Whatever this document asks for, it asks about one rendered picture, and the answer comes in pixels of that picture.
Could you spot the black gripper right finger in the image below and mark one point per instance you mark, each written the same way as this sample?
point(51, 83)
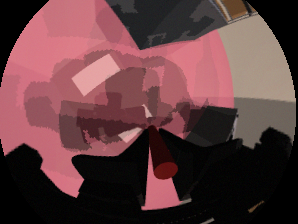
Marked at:
point(193, 160)

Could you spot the dark red peg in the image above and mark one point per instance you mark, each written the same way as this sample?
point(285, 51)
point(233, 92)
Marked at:
point(162, 160)

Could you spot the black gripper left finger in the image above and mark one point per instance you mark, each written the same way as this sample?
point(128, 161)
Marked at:
point(130, 167)

